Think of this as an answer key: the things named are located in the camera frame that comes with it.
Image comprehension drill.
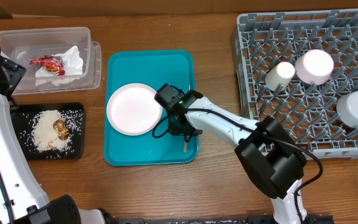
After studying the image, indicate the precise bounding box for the wooden chopstick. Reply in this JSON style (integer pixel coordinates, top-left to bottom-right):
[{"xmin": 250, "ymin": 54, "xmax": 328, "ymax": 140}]
[{"xmin": 183, "ymin": 85, "xmax": 191, "ymax": 153}]

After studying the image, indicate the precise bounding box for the large white plate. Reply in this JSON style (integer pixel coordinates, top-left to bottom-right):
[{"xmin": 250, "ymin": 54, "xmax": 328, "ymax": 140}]
[{"xmin": 106, "ymin": 83, "xmax": 163, "ymax": 136}]

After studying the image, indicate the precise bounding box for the red snack wrapper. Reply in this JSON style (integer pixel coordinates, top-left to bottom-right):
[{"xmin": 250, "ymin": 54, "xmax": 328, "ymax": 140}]
[{"xmin": 29, "ymin": 56, "xmax": 65, "ymax": 76}]

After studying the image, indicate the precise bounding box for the brown food scrap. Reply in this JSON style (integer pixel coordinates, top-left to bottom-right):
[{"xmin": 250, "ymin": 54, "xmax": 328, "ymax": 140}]
[{"xmin": 53, "ymin": 119, "xmax": 70, "ymax": 140}]

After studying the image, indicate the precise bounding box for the white cup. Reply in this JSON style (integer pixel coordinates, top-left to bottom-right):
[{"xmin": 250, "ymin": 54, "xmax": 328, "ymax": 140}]
[{"xmin": 265, "ymin": 62, "xmax": 295, "ymax": 91}]

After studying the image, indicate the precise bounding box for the small white plate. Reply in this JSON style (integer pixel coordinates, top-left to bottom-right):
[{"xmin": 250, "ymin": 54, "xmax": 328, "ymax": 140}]
[{"xmin": 295, "ymin": 49, "xmax": 334, "ymax": 85}]

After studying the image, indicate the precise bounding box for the grey small bowl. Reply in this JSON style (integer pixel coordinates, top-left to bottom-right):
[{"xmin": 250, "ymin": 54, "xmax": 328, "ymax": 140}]
[{"xmin": 336, "ymin": 90, "xmax": 358, "ymax": 129}]

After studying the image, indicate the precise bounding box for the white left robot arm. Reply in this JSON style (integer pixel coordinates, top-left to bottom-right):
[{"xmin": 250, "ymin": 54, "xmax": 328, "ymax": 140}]
[{"xmin": 0, "ymin": 47, "xmax": 115, "ymax": 224}]

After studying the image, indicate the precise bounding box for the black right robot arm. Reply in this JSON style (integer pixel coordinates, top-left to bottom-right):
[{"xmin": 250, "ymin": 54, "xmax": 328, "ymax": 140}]
[{"xmin": 154, "ymin": 83, "xmax": 307, "ymax": 223}]

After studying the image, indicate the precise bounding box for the clear plastic waste bin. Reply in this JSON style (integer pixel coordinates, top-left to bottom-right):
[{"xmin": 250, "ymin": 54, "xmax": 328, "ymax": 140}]
[{"xmin": 0, "ymin": 27, "xmax": 101, "ymax": 95}]

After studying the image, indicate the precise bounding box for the black food waste tray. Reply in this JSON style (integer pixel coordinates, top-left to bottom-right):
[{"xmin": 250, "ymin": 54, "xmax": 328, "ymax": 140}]
[{"xmin": 11, "ymin": 103, "xmax": 85, "ymax": 160}]

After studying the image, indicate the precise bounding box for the grey dishwasher rack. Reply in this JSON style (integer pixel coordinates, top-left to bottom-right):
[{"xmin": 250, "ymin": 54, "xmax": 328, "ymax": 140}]
[{"xmin": 231, "ymin": 9, "xmax": 358, "ymax": 159}]

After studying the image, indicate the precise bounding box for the pile of white rice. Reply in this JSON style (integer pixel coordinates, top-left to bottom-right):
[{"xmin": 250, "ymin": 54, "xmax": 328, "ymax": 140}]
[{"xmin": 19, "ymin": 110, "xmax": 84, "ymax": 154}]

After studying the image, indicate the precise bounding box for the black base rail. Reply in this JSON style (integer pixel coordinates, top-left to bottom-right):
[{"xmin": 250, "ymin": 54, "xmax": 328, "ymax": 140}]
[{"xmin": 116, "ymin": 215, "xmax": 334, "ymax": 224}]

